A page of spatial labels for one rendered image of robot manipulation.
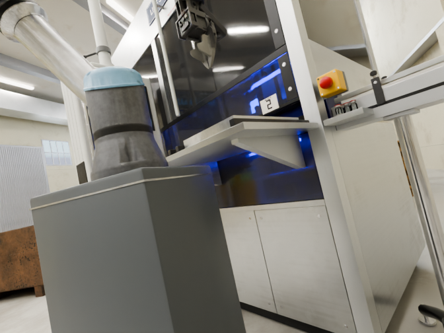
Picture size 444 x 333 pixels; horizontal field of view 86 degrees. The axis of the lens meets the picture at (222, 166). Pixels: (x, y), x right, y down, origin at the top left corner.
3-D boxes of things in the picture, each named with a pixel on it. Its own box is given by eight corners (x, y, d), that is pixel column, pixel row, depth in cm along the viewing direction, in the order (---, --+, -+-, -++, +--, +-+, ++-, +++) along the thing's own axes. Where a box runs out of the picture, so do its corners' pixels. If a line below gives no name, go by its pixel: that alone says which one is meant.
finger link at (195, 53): (191, 71, 70) (185, 41, 71) (207, 73, 74) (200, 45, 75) (197, 65, 68) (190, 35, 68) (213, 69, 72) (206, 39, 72)
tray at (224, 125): (248, 145, 106) (247, 137, 106) (300, 126, 87) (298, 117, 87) (185, 150, 84) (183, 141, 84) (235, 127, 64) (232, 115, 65)
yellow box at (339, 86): (329, 99, 88) (324, 80, 89) (349, 90, 83) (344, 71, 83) (320, 97, 83) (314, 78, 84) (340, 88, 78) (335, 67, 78)
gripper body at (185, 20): (178, 41, 70) (170, 3, 71) (201, 47, 76) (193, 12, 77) (193, 25, 64) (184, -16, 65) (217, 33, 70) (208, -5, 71)
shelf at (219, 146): (215, 163, 143) (214, 160, 143) (328, 127, 91) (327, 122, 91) (137, 175, 111) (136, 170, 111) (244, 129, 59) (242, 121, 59)
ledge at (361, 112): (339, 125, 94) (338, 121, 94) (376, 114, 84) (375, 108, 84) (324, 125, 84) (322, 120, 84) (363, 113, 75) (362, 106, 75)
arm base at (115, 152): (137, 172, 39) (125, 115, 40) (73, 189, 45) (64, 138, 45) (182, 170, 54) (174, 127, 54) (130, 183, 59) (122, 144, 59)
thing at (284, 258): (217, 243, 299) (203, 175, 305) (429, 259, 146) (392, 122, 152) (141, 277, 232) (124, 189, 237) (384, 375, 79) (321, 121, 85)
